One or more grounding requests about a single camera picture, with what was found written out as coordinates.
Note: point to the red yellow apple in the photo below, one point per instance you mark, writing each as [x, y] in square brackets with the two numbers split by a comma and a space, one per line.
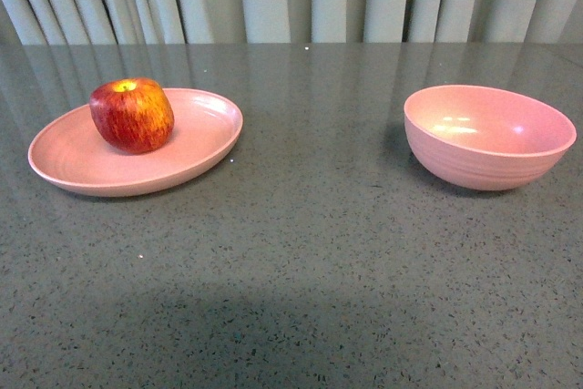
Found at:
[132, 114]

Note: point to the pink bowl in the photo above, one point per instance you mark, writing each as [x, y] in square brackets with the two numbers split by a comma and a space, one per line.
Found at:
[485, 138]

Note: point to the pink shallow plate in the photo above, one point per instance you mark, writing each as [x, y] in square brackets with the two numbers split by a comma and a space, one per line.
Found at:
[70, 154]

